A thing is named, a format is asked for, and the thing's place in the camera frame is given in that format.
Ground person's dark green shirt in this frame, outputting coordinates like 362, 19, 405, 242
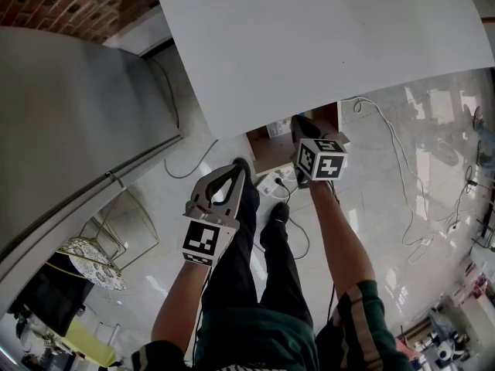
130, 279, 417, 371

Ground person's left black shoe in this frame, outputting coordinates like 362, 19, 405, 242
231, 157, 253, 183

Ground person's right forearm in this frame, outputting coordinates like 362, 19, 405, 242
308, 179, 377, 301

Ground black wall cable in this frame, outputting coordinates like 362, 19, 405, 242
148, 56, 182, 131

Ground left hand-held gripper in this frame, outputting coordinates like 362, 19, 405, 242
180, 163, 248, 267

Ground black power cable with plug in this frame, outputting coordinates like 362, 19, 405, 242
275, 177, 312, 261

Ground wooden drawer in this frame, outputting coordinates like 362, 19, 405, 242
245, 101, 351, 176

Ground white paper label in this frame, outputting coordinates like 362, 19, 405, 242
266, 117, 294, 139

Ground patterned chair gold wire frame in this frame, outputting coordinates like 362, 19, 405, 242
56, 189, 160, 292

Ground long white cable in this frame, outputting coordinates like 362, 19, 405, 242
353, 96, 436, 264

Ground white power strip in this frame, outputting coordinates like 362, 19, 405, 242
256, 168, 295, 201

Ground thin black floor cable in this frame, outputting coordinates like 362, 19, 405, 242
435, 163, 483, 230

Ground person's right black shoe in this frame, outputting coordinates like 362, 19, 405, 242
269, 202, 291, 224

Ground person's black shoe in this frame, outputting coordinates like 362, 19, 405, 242
231, 157, 253, 183
269, 202, 291, 224

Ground thin grey cable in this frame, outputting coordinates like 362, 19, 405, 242
163, 138, 220, 180

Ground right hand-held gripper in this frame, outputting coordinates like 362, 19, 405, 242
290, 114, 349, 190

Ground person's left forearm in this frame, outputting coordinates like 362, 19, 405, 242
150, 261, 213, 359

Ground person's black trousers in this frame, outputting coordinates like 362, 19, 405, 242
200, 175, 315, 328

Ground yellow green sheet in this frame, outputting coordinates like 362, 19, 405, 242
61, 318, 118, 367

